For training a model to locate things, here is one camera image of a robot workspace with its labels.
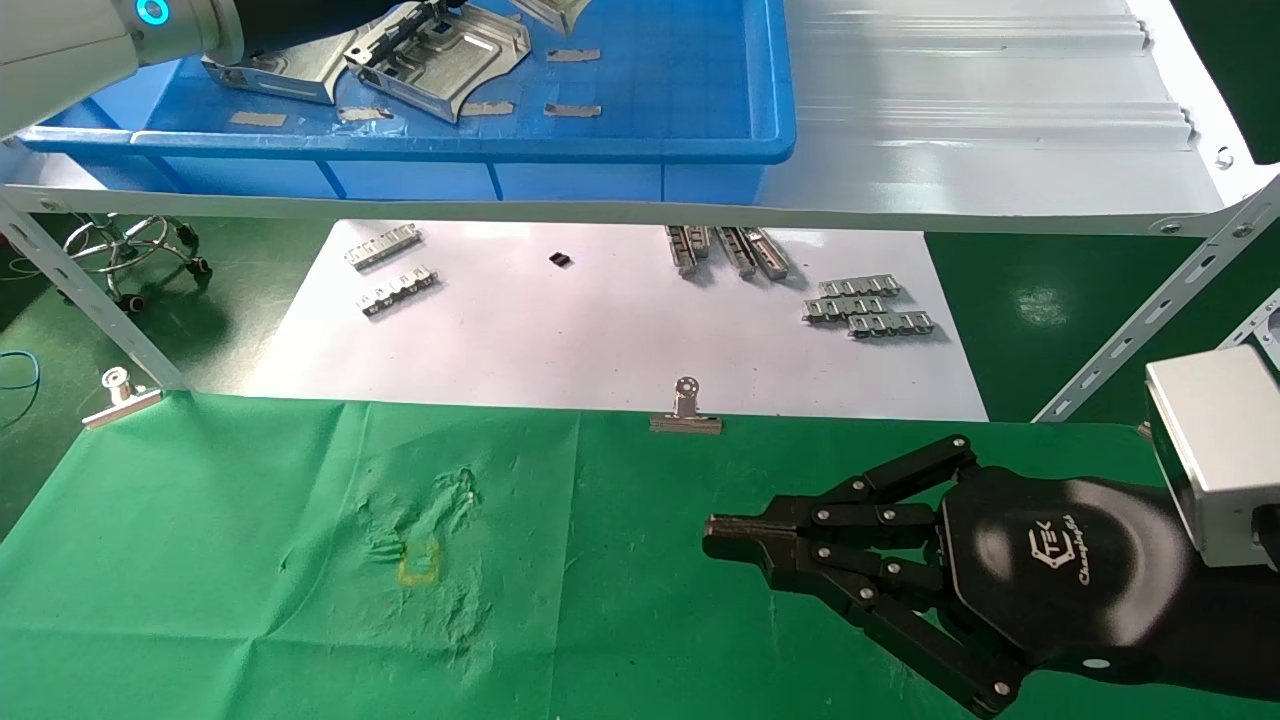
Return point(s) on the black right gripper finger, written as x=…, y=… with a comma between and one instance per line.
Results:
x=900, y=625
x=790, y=522

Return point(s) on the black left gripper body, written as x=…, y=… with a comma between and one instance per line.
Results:
x=300, y=20

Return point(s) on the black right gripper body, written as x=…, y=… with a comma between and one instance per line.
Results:
x=1060, y=570

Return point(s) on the stamped sheet metal part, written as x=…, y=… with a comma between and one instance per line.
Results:
x=552, y=12
x=290, y=75
x=440, y=60

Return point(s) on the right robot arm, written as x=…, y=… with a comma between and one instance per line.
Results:
x=1245, y=625

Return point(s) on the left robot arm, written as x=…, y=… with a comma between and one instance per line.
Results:
x=80, y=40

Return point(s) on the grey tape strip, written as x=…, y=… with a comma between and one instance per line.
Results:
x=488, y=109
x=574, y=55
x=365, y=114
x=573, y=111
x=258, y=119

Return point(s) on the silver binder clip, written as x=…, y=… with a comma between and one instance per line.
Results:
x=120, y=402
x=686, y=420

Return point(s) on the white paper sheet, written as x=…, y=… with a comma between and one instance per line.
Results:
x=600, y=330

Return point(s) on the perforated white rack strut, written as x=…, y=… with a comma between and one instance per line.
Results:
x=90, y=300
x=1150, y=310
x=1255, y=325

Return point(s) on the chrome stool base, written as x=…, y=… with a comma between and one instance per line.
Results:
x=130, y=245

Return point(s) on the tiny black part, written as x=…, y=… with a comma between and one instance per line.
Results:
x=561, y=260

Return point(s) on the blue plastic bin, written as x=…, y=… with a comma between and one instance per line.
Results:
x=650, y=95

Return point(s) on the green cloth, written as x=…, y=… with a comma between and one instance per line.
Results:
x=400, y=600

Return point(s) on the white metal shelf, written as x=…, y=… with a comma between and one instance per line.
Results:
x=1000, y=150

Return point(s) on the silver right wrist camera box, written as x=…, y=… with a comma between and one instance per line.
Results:
x=1215, y=450

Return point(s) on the toothed metal bracket strip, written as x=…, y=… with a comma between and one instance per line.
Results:
x=892, y=325
x=845, y=310
x=860, y=288

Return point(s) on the small notched metal rail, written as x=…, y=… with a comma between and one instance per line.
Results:
x=400, y=292
x=383, y=247

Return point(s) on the grey slide rail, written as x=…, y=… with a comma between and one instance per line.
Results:
x=768, y=255
x=682, y=252
x=738, y=252
x=702, y=240

